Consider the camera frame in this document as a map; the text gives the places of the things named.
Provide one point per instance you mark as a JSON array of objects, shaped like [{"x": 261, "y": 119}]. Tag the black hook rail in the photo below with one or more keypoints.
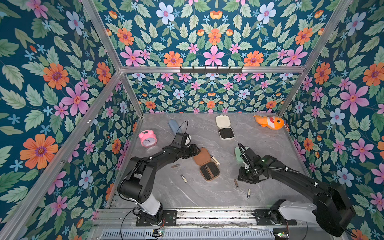
[{"x": 211, "y": 70}]

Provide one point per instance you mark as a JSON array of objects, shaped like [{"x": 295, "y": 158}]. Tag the aluminium front rail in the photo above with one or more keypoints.
[{"x": 204, "y": 218}]

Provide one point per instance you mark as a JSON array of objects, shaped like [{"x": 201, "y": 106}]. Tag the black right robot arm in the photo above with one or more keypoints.
[{"x": 330, "y": 208}]

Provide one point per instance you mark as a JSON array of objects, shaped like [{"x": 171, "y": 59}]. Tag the brown clipper case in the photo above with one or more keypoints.
[{"x": 204, "y": 159}]

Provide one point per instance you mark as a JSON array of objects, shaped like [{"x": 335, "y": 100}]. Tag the blue denim pouch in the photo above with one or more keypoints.
[{"x": 175, "y": 127}]

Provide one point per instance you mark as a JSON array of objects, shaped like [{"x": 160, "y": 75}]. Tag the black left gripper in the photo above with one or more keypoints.
[{"x": 193, "y": 151}]

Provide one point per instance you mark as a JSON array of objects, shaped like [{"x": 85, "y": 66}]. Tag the pink alarm clock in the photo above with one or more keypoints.
[{"x": 148, "y": 138}]

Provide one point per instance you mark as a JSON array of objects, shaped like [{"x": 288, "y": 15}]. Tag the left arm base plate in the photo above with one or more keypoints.
[{"x": 162, "y": 218}]

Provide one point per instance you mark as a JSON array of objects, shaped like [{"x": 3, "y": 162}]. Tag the orange clownfish plush toy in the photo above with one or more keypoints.
[{"x": 273, "y": 122}]

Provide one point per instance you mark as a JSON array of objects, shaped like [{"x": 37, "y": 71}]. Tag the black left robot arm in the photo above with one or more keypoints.
[{"x": 139, "y": 176}]

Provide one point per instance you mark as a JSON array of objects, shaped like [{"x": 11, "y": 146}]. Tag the mint green clipper case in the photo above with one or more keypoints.
[{"x": 237, "y": 154}]

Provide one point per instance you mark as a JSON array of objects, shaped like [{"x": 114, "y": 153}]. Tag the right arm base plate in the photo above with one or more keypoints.
[{"x": 266, "y": 217}]

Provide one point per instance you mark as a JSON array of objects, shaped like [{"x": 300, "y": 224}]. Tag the cream clipper case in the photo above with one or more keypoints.
[{"x": 224, "y": 127}]

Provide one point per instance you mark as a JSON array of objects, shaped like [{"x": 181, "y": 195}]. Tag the small cream nail clipper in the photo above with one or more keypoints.
[{"x": 184, "y": 179}]

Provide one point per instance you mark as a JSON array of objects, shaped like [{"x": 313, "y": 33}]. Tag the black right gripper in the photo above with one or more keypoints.
[{"x": 246, "y": 176}]

